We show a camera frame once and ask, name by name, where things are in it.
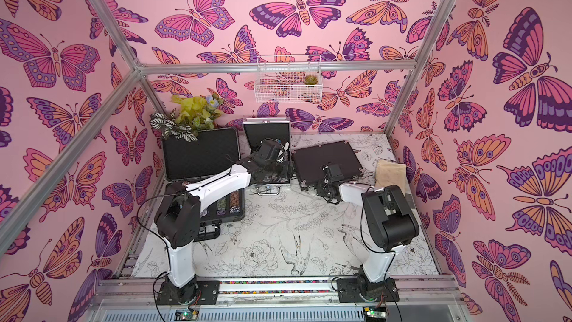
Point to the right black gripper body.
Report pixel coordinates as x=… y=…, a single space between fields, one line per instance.
x=331 y=176

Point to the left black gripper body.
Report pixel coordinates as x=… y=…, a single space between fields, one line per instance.
x=281 y=171

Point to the black aluminium poker case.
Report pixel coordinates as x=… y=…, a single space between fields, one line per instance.
x=311 y=163

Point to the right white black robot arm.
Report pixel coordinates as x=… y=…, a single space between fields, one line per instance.
x=384 y=209

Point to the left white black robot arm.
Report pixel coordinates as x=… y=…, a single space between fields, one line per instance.
x=178 y=218

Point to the small silver poker case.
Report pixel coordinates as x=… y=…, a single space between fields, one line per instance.
x=274 y=128

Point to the large black poker case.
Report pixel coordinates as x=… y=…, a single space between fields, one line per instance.
x=213 y=152

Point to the cream work glove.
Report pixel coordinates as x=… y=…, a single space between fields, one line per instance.
x=391 y=173

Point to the green artificial plant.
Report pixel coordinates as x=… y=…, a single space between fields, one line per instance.
x=199 y=112

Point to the small green succulent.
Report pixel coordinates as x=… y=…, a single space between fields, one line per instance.
x=311 y=80

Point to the striped leaf plant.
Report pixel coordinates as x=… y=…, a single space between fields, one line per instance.
x=168 y=127

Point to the white wire basket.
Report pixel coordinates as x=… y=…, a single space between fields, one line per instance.
x=280 y=78

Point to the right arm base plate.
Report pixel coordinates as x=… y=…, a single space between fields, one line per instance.
x=360 y=290

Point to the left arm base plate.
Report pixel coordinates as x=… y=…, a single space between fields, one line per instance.
x=195 y=293

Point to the aluminium front rail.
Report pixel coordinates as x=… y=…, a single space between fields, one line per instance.
x=409 y=298

